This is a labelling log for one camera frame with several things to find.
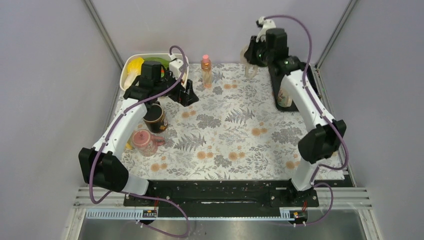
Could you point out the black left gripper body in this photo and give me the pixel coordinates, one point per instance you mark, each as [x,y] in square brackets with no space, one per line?
[176,93]

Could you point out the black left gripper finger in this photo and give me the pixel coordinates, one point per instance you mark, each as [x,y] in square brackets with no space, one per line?
[188,98]
[189,90]

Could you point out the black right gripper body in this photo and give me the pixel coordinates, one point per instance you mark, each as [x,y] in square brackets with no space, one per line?
[257,55]

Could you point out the beige upside-down mug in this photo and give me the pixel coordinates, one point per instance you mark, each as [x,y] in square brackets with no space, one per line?
[250,70]

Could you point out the black serving tray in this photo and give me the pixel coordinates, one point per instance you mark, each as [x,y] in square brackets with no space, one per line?
[276,81]

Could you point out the cream floral mug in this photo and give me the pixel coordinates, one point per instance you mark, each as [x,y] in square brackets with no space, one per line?
[283,98]

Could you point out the pink glass mug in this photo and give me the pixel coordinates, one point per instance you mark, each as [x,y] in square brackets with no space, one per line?
[145,142]

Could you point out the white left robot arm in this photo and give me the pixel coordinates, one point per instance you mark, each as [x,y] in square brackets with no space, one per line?
[101,164]

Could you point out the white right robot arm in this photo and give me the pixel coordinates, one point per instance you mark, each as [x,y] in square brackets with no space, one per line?
[289,76]

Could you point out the black mug with tan rim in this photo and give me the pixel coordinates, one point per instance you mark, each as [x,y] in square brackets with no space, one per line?
[155,119]

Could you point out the white plastic vegetable tub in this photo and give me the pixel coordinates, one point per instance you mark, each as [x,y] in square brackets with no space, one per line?
[166,56]

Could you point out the pink drink bottle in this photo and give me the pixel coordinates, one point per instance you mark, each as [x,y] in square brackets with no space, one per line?
[206,71]

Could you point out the white napa cabbage toy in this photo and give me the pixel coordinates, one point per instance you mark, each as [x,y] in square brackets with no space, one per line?
[134,69]

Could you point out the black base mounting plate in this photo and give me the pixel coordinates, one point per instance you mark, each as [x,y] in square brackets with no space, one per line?
[223,198]

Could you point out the left small control board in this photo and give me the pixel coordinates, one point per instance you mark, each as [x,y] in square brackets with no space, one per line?
[149,213]

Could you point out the small control board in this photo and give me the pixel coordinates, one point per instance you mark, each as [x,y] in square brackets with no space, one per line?
[300,215]
[149,213]

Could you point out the right small control board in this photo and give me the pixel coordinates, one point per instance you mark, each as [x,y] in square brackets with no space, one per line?
[300,215]

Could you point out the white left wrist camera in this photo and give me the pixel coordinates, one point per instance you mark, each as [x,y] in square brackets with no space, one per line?
[177,67]

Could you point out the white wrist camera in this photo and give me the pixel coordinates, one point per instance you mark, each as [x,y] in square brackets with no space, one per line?
[177,67]
[264,25]

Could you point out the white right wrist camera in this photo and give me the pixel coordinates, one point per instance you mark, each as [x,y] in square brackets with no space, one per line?
[264,25]

